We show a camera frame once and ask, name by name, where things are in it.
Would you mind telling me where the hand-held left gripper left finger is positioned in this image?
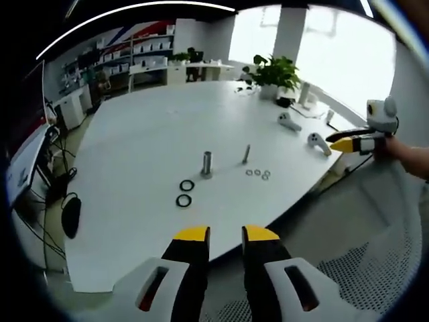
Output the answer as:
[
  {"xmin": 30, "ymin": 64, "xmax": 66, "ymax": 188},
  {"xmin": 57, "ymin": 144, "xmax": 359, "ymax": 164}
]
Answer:
[{"xmin": 110, "ymin": 225, "xmax": 212, "ymax": 322}]

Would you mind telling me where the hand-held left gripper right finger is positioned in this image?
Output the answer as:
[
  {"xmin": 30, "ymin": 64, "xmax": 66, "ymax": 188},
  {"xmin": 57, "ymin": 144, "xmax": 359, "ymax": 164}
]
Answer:
[{"xmin": 241, "ymin": 225, "xmax": 340, "ymax": 322}]

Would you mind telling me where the white handheld controller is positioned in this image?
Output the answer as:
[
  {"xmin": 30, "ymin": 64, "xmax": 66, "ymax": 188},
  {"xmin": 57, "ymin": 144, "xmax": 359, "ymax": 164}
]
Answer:
[
  {"xmin": 277, "ymin": 112, "xmax": 302, "ymax": 133},
  {"xmin": 307, "ymin": 132, "xmax": 333, "ymax": 157}
]

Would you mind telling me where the white cylinder device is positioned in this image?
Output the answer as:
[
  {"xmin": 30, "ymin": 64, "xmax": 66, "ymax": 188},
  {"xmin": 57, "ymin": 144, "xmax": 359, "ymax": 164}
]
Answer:
[{"xmin": 298, "ymin": 81, "xmax": 318, "ymax": 111}]

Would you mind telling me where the green potted plant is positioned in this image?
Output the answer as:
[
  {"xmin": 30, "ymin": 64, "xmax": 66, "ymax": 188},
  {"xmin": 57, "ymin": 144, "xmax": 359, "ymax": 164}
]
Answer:
[{"xmin": 242, "ymin": 54, "xmax": 302, "ymax": 101}]

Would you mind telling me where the white mesh office chair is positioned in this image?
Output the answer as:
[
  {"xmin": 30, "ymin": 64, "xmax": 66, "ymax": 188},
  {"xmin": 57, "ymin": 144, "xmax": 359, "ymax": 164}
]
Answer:
[{"xmin": 278, "ymin": 157, "xmax": 425, "ymax": 322}]

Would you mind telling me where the black oval object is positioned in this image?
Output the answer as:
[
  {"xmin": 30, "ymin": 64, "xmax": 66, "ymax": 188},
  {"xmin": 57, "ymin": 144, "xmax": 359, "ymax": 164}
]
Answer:
[{"xmin": 61, "ymin": 192, "xmax": 83, "ymax": 239}]

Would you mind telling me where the white background desk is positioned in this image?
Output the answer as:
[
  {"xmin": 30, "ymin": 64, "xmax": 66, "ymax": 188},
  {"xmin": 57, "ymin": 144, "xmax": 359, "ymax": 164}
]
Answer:
[{"xmin": 128, "ymin": 60, "xmax": 235, "ymax": 92}]

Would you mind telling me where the computer monitor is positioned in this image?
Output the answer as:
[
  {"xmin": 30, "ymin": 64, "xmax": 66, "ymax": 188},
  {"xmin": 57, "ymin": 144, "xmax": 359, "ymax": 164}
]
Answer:
[{"xmin": 5, "ymin": 126, "xmax": 48, "ymax": 206}]

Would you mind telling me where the white cabinet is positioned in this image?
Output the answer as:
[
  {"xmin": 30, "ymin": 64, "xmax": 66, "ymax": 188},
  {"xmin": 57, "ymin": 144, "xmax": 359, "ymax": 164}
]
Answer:
[{"xmin": 53, "ymin": 87, "xmax": 93, "ymax": 131}]

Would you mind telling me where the shelf with white bins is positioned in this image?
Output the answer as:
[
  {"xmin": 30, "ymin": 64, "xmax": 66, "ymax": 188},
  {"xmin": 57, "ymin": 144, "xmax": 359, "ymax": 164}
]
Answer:
[{"xmin": 60, "ymin": 23, "xmax": 177, "ymax": 91}]

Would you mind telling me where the metal cylinder post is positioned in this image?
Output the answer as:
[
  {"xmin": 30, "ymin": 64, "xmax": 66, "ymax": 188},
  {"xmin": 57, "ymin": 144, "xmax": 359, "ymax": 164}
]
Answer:
[{"xmin": 200, "ymin": 150, "xmax": 216, "ymax": 180}]

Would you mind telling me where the black cable bundle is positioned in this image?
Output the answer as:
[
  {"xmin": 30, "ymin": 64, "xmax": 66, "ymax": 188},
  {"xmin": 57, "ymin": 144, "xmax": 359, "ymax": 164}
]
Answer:
[{"xmin": 19, "ymin": 100, "xmax": 80, "ymax": 269}]

